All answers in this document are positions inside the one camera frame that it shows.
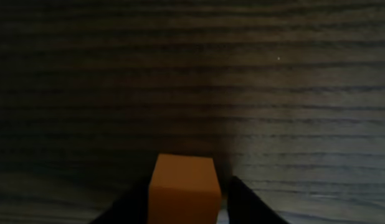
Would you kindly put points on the orange cube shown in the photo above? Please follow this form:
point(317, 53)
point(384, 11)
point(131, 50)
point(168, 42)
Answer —
point(183, 193)

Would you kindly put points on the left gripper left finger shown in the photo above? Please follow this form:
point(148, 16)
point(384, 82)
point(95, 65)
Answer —
point(133, 208)

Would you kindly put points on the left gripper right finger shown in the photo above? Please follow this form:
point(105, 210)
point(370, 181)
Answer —
point(245, 207)

